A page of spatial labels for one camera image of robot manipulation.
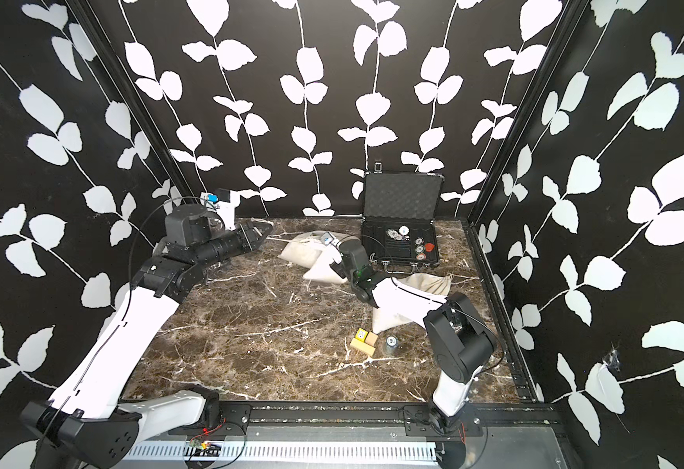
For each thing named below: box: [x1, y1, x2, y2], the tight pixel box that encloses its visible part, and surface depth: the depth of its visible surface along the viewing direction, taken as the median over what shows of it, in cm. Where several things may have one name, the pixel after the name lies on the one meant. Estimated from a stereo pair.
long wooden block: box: [349, 338, 377, 357], surface depth 88 cm
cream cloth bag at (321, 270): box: [302, 245, 348, 284], surface depth 92 cm
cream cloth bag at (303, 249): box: [277, 230, 326, 269], surface depth 100 cm
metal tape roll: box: [384, 334, 400, 355], surface depth 83 cm
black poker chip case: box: [361, 162, 445, 274], surface depth 113 cm
